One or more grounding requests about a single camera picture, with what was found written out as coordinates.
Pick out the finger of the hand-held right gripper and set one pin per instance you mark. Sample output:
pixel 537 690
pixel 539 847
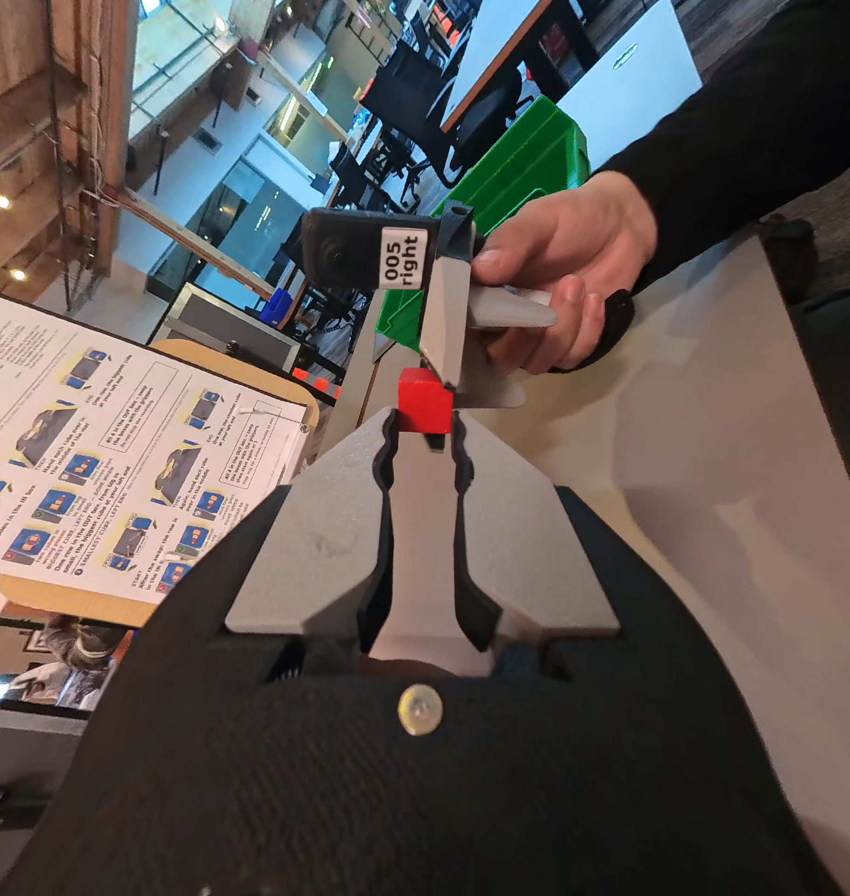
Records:
pixel 446 315
pixel 512 308

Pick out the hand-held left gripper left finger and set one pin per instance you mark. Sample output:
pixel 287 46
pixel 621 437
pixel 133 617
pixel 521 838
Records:
pixel 306 553

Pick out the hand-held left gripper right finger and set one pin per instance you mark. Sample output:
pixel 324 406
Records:
pixel 537 553

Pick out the red wooden cube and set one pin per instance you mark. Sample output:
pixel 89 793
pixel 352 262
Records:
pixel 425 406

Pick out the green plastic bin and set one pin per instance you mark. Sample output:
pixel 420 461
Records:
pixel 523 161

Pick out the person's right forearm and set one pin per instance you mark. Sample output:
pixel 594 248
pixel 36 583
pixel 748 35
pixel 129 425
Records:
pixel 747 126

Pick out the grey desk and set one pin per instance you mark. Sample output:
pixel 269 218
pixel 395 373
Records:
pixel 712 490

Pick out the person's right hand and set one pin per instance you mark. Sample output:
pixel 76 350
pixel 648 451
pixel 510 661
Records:
pixel 586 238

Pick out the black office chair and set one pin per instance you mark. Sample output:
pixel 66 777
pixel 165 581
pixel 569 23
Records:
pixel 411 98
pixel 369 175

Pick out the small blue bin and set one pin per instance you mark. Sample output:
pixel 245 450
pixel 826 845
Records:
pixel 279 306

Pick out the orange traffic cone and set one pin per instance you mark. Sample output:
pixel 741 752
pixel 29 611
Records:
pixel 316 385

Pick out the grey framed monitor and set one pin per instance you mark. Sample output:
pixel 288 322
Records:
pixel 222 329

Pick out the printed instruction sheet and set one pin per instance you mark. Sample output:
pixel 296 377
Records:
pixel 117 455

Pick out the wooden support post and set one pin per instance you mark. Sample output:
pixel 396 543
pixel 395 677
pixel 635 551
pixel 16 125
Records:
pixel 201 241

